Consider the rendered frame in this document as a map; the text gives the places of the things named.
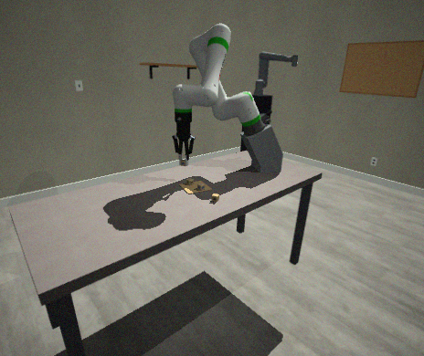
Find tan mat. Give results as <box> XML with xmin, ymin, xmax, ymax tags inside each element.
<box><xmin>179</xmin><ymin>181</ymin><xmax>212</xmax><ymax>194</ymax></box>

